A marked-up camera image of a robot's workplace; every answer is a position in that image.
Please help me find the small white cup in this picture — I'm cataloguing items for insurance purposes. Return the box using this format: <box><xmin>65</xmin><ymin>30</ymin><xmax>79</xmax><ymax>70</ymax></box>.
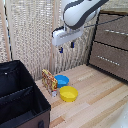
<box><xmin>51</xmin><ymin>91</ymin><xmax>58</xmax><ymax>98</ymax></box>

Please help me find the dark brown drawer cabinet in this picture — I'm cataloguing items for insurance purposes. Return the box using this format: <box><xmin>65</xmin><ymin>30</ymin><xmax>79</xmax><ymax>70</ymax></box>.
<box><xmin>87</xmin><ymin>9</ymin><xmax>128</xmax><ymax>83</ymax></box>

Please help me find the blue plastic bowl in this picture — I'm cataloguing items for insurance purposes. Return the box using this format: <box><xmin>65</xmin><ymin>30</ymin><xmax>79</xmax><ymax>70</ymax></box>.
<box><xmin>53</xmin><ymin>74</ymin><xmax>71</xmax><ymax>89</ymax></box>

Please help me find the thin black cable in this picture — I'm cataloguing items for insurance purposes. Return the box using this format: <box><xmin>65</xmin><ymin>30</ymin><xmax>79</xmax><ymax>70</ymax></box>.
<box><xmin>83</xmin><ymin>15</ymin><xmax>128</xmax><ymax>29</ymax></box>

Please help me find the yellow plastic bowl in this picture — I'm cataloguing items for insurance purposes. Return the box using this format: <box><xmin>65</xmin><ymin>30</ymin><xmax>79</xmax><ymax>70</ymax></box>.
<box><xmin>59</xmin><ymin>85</ymin><xmax>79</xmax><ymax>103</ymax></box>

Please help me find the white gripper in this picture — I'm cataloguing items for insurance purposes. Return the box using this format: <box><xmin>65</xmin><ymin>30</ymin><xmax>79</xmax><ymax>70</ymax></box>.
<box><xmin>51</xmin><ymin>26</ymin><xmax>85</xmax><ymax>54</ymax></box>

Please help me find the woven beige folding screen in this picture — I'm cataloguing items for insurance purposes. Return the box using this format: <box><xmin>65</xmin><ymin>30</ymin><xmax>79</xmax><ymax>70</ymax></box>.
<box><xmin>0</xmin><ymin>0</ymin><xmax>101</xmax><ymax>82</ymax></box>

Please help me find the orange yellow snack box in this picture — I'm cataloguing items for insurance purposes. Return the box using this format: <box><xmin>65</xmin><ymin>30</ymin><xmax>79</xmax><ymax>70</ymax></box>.
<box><xmin>41</xmin><ymin>68</ymin><xmax>59</xmax><ymax>93</ymax></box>

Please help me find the silver drawer handle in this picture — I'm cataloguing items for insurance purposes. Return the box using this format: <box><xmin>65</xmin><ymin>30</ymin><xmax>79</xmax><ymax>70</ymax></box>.
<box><xmin>104</xmin><ymin>28</ymin><xmax>128</xmax><ymax>37</ymax></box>
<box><xmin>96</xmin><ymin>54</ymin><xmax>121</xmax><ymax>67</ymax></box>

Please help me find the brown drawer with handle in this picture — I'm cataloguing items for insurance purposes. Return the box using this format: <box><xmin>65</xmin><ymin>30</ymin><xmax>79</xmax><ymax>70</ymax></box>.
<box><xmin>88</xmin><ymin>41</ymin><xmax>128</xmax><ymax>82</ymax></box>
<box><xmin>94</xmin><ymin>13</ymin><xmax>128</xmax><ymax>52</ymax></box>

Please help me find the black fabric storage box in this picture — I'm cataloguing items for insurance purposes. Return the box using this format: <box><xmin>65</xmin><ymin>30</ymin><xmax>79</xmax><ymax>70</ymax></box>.
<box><xmin>0</xmin><ymin>59</ymin><xmax>52</xmax><ymax>128</ymax></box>

